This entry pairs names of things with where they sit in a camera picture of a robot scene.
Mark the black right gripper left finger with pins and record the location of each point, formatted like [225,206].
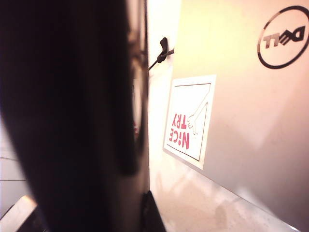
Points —
[67,96]

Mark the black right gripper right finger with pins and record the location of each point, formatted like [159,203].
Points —
[150,215]

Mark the white Nice Try sticker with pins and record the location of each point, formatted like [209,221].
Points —
[190,120]

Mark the silver Dell laptop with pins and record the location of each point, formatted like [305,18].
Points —
[253,108]

